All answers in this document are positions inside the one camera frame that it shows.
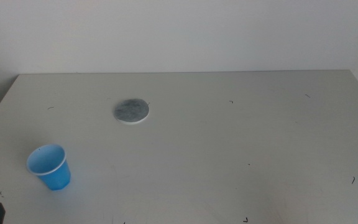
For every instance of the blue plastic cup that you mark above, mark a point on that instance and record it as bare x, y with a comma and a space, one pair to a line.
54, 175

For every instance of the round grey cup mat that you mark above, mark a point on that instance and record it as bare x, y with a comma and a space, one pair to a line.
131, 110

